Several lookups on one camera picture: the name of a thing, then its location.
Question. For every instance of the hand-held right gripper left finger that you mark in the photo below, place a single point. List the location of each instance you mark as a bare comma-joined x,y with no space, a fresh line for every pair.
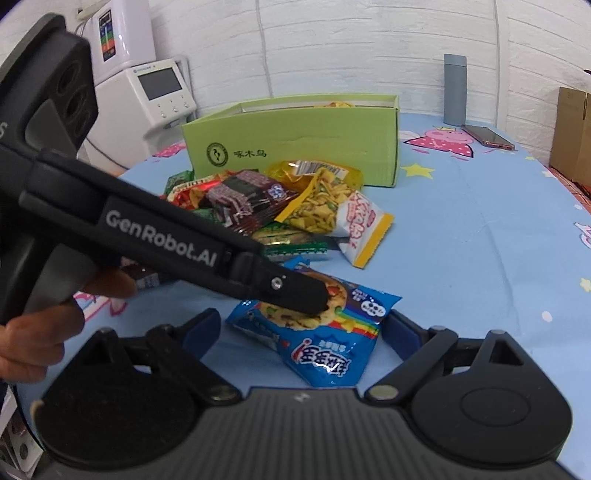
205,330

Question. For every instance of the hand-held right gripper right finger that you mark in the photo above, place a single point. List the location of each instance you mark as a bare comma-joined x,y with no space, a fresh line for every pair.
402,334

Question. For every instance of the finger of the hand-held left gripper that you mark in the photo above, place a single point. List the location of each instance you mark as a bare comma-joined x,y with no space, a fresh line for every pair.
295,293

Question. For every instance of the blue cookie packet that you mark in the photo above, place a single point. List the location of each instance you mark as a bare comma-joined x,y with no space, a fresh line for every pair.
323,341

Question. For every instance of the orange-red snack packet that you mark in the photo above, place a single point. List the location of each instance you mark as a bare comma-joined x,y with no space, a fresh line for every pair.
191,194

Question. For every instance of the brown chocolate wafer packet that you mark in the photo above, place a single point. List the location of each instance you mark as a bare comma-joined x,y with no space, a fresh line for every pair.
244,198

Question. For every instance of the green cardboard box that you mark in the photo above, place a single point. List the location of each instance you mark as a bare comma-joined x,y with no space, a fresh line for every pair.
300,138

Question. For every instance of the yellow snack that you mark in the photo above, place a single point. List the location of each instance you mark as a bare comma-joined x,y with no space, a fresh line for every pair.
334,105

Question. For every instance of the person's left hand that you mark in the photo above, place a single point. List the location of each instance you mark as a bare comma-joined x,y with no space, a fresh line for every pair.
27,344

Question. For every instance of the green candy packet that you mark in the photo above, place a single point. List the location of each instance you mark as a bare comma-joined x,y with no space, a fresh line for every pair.
176,182

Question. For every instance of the green biscuit packet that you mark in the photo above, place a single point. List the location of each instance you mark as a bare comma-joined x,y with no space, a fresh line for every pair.
286,240

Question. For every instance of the small brown snack packet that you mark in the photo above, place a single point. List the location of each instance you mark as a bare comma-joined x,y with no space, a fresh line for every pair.
145,279

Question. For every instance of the blue printed tablecloth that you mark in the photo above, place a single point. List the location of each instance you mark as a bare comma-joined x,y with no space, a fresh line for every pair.
461,277

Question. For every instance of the yellow crisps packet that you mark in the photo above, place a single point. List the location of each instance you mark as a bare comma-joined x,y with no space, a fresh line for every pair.
323,207

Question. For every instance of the white water dispenser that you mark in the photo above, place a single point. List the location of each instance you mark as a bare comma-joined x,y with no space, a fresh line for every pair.
138,120

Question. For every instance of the golden yellow clear packet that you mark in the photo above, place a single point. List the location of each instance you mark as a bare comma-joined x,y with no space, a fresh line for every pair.
281,170

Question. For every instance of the smartphone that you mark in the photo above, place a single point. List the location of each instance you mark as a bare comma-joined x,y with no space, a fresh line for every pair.
489,137

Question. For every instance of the grey bottle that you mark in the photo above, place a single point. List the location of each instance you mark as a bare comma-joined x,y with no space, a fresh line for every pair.
455,87

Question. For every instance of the brown cardboard box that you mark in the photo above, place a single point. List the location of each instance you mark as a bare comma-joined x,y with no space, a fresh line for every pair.
572,134

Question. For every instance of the white wall water purifier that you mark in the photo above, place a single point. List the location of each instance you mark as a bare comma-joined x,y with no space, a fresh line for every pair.
129,37

